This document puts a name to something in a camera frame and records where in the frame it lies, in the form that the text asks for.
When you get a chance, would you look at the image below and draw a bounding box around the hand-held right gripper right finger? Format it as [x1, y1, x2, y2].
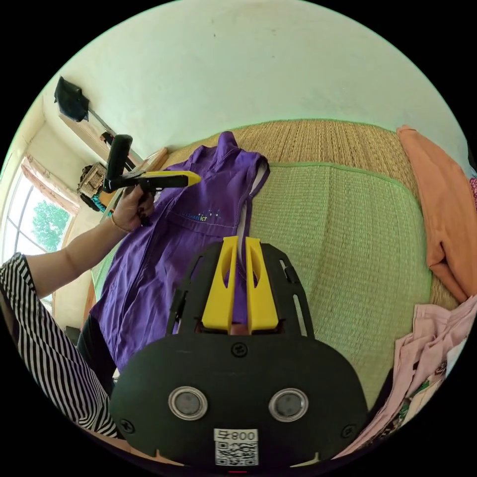
[244, 237, 280, 334]

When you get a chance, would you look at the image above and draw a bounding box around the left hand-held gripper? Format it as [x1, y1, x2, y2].
[123, 171, 202, 228]

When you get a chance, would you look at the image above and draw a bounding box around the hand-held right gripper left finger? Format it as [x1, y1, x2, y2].
[201, 236, 239, 332]

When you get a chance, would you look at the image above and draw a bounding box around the purple vest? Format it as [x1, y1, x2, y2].
[89, 131, 271, 374]

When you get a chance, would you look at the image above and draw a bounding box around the person's left forearm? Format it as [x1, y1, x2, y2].
[25, 217, 130, 296]

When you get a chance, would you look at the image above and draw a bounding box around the person's left hand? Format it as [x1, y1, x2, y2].
[111, 184, 156, 234]

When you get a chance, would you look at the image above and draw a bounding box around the woven basket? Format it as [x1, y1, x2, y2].
[77, 162, 108, 197]

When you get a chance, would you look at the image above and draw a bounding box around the bed with woven mat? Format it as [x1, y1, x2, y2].
[89, 119, 477, 414]

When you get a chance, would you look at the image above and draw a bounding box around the pink curtain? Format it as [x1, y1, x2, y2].
[20, 156, 81, 216]

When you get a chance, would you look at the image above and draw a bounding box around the window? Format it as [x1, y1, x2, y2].
[0, 172, 76, 262]

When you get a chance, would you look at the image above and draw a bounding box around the pile of clothes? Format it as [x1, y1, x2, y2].
[333, 125, 477, 460]

